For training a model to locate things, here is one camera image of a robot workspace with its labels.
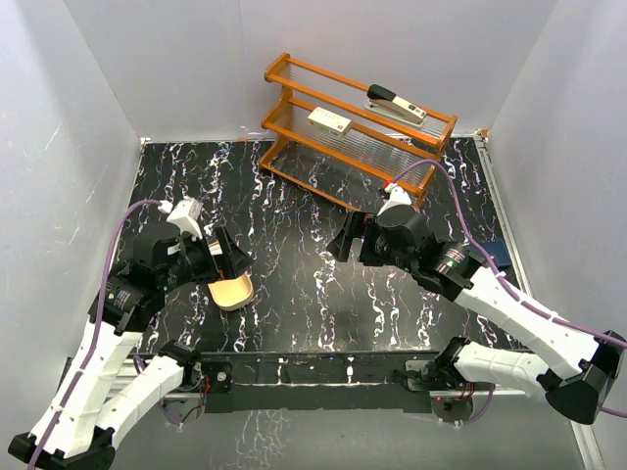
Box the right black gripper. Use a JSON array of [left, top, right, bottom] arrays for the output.
[[328, 210, 416, 274]]

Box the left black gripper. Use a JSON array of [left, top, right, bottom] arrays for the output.
[[160, 223, 253, 292]]

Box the stack of credit cards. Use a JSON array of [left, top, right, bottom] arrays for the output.
[[208, 239, 222, 256]]

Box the blue card holder wallet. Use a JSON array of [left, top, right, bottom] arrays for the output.
[[479, 240, 512, 269]]

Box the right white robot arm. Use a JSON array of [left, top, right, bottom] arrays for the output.
[[327, 205, 624, 425]]

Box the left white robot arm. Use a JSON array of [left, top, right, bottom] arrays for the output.
[[8, 222, 252, 469]]

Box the orange wooden three-tier rack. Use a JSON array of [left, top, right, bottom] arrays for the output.
[[259, 53, 458, 212]]

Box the white staples box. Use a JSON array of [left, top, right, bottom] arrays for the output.
[[308, 107, 353, 139]]

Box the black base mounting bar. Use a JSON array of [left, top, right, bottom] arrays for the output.
[[198, 351, 496, 415]]

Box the black and beige stapler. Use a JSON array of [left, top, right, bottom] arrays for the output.
[[364, 84, 427, 128]]

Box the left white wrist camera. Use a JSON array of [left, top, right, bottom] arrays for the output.
[[158, 197, 202, 240]]

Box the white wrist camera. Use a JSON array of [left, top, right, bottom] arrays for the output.
[[377, 180, 411, 215], [158, 197, 202, 240]]

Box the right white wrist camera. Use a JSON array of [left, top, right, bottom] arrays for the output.
[[377, 180, 411, 215]]

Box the aluminium frame rail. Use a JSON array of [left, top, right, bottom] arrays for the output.
[[472, 129, 605, 469]]

